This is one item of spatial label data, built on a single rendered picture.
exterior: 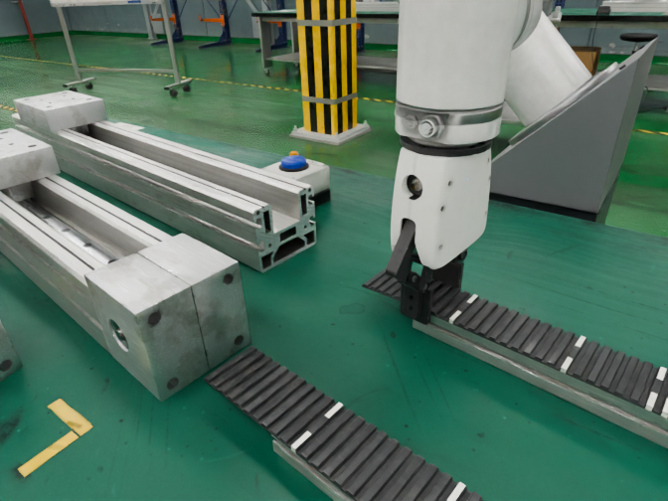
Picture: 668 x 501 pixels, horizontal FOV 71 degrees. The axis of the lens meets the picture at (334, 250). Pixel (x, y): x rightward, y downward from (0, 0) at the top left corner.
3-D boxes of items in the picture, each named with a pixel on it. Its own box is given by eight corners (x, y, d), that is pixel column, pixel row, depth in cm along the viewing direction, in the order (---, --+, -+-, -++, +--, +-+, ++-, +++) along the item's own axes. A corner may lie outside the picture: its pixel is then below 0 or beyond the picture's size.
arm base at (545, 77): (525, 132, 90) (467, 57, 91) (624, 61, 78) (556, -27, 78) (498, 156, 76) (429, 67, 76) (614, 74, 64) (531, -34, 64)
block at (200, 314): (269, 330, 48) (259, 250, 43) (161, 403, 40) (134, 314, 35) (217, 298, 53) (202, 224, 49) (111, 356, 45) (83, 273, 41)
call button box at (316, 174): (331, 200, 76) (330, 163, 73) (288, 221, 70) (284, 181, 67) (296, 189, 81) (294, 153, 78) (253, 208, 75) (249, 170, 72)
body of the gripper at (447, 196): (456, 149, 33) (443, 281, 39) (516, 118, 40) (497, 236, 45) (372, 132, 38) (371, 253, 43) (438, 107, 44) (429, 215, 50)
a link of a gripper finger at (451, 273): (463, 242, 45) (456, 298, 48) (479, 230, 47) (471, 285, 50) (434, 233, 47) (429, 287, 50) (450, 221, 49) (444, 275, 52)
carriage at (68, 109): (112, 133, 95) (102, 98, 92) (56, 146, 88) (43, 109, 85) (78, 121, 104) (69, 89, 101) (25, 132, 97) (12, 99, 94)
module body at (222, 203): (316, 243, 64) (313, 184, 60) (260, 273, 58) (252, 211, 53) (71, 142, 111) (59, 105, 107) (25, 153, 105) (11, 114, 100)
